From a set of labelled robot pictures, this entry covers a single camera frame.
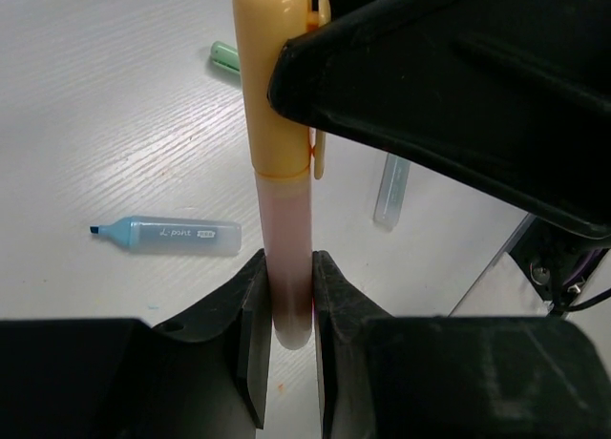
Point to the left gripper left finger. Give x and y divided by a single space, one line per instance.
216 367

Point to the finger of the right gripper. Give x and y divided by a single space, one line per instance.
511 97

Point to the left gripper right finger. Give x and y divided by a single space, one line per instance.
350 404

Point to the blue pencil-shaped case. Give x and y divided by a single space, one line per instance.
171 236

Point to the orange pencil-shaped case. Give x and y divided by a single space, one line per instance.
285 213

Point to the green eraser cap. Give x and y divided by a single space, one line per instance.
225 57

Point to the teal pencil-shaped case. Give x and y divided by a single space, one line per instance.
389 203

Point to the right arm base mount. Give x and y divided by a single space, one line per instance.
556 263

